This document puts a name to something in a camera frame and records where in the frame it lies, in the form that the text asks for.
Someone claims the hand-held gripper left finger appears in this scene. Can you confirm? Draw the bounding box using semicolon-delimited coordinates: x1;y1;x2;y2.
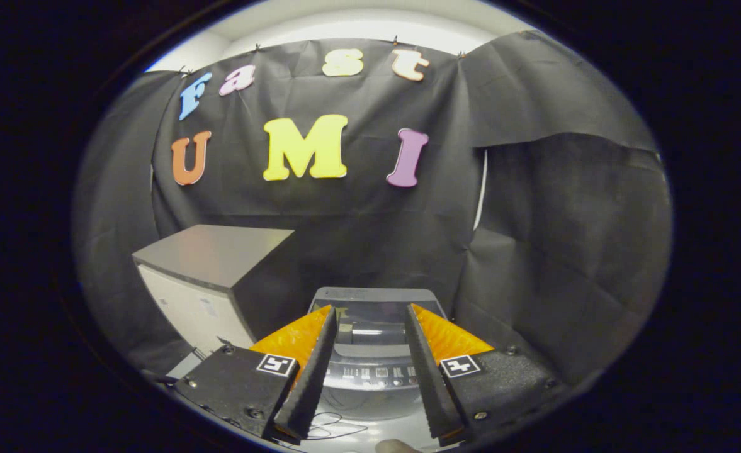
175;305;339;441

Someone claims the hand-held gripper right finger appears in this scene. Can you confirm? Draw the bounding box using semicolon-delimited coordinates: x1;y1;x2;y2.
405;303;560;448

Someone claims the grey washing machine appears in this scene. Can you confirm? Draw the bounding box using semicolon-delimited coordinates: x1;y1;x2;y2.
307;287;450;422

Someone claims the dark washing machine lid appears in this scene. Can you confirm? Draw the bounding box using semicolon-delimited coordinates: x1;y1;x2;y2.
310;287;448;361

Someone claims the grey white cabinet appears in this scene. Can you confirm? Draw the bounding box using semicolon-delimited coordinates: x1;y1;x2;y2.
132;225;312;361

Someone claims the thin black floor cable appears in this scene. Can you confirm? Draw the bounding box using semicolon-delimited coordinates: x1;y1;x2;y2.
304;412;371;441

